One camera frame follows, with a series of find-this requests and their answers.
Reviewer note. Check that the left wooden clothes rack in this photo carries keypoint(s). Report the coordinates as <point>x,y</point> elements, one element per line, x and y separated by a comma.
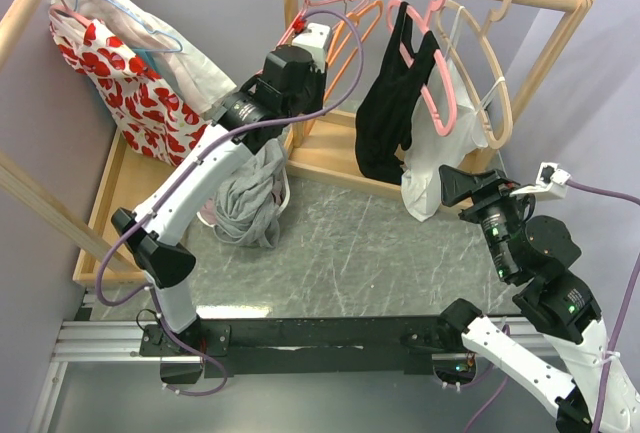
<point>55,130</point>

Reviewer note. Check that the thin pink wire hanger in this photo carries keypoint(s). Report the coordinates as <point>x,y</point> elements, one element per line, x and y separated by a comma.
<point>354,10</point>

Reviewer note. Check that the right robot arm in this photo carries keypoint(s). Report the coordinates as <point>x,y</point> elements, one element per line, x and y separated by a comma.
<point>594,393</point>

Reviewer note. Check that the white pale pink garment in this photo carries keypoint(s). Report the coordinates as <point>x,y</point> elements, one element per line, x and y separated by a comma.
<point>196,78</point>

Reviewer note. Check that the mauve pink tank top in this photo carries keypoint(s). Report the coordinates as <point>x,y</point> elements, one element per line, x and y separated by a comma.
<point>206,215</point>

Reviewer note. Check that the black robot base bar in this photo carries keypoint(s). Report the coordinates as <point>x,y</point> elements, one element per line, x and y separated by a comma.
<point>256,346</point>

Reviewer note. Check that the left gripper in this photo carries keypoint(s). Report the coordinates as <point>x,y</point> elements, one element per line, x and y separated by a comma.
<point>320,80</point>

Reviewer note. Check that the white plastic laundry basket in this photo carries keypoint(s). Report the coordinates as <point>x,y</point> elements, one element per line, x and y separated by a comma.
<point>280,209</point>

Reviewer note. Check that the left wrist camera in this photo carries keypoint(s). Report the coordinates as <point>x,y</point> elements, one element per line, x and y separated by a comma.
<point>316,39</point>

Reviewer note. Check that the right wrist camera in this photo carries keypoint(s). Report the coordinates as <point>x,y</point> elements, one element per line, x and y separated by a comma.
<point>551,184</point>

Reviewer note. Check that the pink plastic hanger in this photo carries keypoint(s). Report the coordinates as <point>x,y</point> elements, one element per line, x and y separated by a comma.
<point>443,125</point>

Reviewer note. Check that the white sheer tank top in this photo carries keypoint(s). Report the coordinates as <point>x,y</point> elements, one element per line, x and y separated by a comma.
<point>420,183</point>

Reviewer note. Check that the beige wooden hanger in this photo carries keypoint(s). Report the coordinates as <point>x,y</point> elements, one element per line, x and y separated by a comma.
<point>447,22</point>

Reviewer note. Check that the orange plastic hanger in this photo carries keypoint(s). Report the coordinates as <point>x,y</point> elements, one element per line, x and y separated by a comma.
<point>338,61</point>

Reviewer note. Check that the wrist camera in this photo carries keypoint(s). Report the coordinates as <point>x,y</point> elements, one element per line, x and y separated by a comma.
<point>551,184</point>
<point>316,39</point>

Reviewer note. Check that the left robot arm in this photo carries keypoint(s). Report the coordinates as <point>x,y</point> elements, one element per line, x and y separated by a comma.
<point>292,82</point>

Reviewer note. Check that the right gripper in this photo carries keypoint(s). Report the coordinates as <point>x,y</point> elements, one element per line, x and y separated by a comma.
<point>486,187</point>

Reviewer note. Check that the grey tank top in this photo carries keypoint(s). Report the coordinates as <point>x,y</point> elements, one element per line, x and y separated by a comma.
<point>245,210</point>

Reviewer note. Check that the black tank top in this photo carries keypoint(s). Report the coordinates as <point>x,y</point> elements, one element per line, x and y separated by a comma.
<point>384,118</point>

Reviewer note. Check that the red floral white garment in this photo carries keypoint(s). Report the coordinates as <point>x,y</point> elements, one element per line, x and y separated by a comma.
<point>152,118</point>

